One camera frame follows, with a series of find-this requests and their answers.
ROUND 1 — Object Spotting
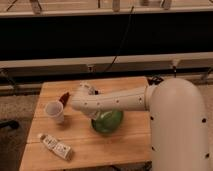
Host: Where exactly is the white squeeze bottle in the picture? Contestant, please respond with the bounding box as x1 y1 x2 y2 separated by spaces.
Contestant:
37 133 72 161

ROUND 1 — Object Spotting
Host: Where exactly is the black hanging cable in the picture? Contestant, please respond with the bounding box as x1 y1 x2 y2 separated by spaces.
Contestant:
103 4 135 73

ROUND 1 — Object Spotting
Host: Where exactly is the dark red packet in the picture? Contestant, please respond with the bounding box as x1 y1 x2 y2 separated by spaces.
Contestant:
59 92 70 106

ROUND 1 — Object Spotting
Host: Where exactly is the white plastic cup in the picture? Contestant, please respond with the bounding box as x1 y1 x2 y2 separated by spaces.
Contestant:
44 101 64 124

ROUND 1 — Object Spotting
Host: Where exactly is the green ceramic bowl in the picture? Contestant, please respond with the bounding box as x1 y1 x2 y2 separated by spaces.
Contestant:
91 110 123 134

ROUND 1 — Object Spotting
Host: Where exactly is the blue device on floor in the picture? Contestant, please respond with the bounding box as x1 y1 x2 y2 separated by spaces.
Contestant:
148 76 163 85

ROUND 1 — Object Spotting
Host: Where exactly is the black chair base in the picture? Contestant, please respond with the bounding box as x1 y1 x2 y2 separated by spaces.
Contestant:
0 120 19 129

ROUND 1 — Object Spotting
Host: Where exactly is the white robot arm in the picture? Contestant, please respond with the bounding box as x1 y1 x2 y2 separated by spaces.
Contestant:
71 78 211 171

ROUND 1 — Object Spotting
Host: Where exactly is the wooden folding table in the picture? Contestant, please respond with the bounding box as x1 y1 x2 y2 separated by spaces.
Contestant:
19 80 151 171

